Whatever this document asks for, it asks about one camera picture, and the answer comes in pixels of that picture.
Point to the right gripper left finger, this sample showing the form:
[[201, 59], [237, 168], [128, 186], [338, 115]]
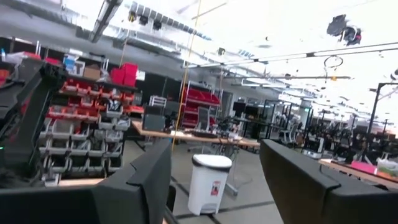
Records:
[[124, 193]]

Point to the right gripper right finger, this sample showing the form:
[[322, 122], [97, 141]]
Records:
[[311, 193]]

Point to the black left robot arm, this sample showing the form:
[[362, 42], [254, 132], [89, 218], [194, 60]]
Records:
[[28, 124]]

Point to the wooden background table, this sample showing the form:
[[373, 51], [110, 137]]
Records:
[[186, 135], [357, 174]]

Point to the parts shelf with bins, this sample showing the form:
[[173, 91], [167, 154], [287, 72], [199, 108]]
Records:
[[87, 130]]

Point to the dark grey equipment box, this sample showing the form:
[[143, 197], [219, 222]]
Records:
[[154, 122]]

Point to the white pedal trash can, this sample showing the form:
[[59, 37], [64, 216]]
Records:
[[208, 186]]

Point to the red box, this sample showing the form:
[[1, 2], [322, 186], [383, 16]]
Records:
[[126, 74]]

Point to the brown cardboard box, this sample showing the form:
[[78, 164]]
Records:
[[91, 73]]

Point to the long ceiling light bar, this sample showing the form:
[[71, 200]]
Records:
[[342, 51]]

